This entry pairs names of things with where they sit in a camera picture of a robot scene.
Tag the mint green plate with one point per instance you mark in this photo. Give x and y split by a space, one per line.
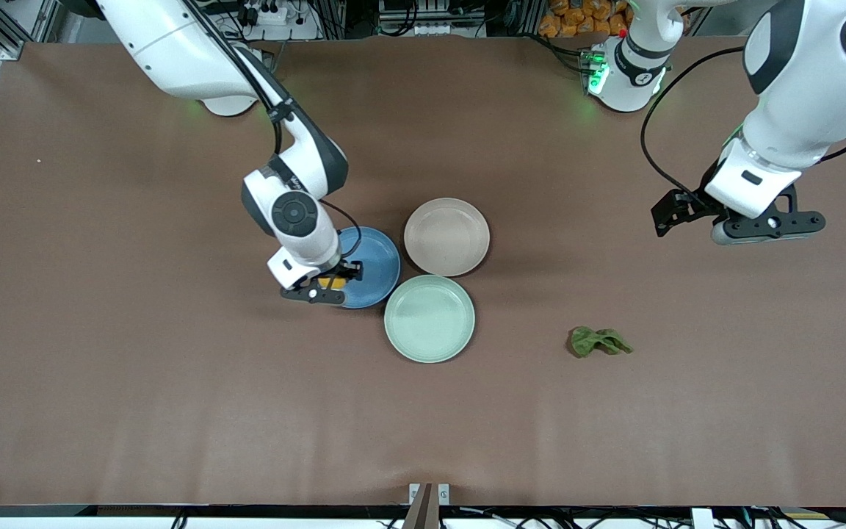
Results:
429 319

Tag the yellow lemon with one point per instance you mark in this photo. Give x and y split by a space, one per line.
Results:
330 283

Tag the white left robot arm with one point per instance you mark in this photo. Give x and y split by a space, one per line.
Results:
797 110

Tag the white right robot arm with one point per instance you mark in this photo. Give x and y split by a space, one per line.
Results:
173 51

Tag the blue plate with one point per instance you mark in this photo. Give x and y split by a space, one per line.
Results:
379 264

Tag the small white box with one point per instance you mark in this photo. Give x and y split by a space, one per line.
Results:
702 519

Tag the white electronics box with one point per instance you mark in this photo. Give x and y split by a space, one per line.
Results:
430 18

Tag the metal table edge bracket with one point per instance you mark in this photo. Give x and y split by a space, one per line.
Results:
443 494

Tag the beige plate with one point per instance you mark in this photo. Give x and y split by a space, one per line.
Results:
446 236

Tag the orange snack bags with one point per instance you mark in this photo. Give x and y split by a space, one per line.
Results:
577 18

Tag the white power strip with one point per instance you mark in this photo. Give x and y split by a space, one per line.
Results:
272 15

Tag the green lettuce leaf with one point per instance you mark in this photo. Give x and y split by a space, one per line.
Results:
584 342

